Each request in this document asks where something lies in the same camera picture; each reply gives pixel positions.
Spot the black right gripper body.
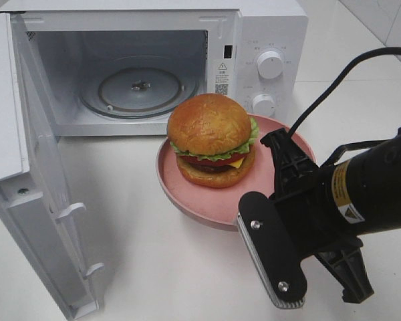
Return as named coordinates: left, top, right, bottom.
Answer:
left=271, top=163, right=363, bottom=259

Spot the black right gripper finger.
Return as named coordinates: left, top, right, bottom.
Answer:
left=315, top=247, right=374, bottom=303
left=260, top=128, right=319, bottom=200

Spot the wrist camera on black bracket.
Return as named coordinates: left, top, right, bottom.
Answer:
left=236, top=191, right=307, bottom=310

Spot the white microwave door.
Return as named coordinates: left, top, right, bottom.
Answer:
left=0, top=13, right=103, bottom=320

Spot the warning label with QR code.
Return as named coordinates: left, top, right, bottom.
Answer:
left=213, top=60, right=233, bottom=96

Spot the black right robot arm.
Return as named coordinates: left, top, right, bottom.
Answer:
left=261, top=127, right=401, bottom=304

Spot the white microwave oven body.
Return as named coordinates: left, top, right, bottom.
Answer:
left=0, top=1, right=308, bottom=136

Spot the pink round plate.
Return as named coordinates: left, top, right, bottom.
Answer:
left=155, top=113, right=318, bottom=232

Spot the lower white timer knob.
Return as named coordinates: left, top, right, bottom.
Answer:
left=252, top=94, right=276, bottom=117

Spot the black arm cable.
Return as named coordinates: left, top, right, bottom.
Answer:
left=287, top=46, right=401, bottom=138

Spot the burger with lettuce and cheese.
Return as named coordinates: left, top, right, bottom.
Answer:
left=167, top=94, right=259, bottom=189

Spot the upper white power knob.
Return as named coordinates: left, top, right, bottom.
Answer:
left=257, top=49, right=283, bottom=80

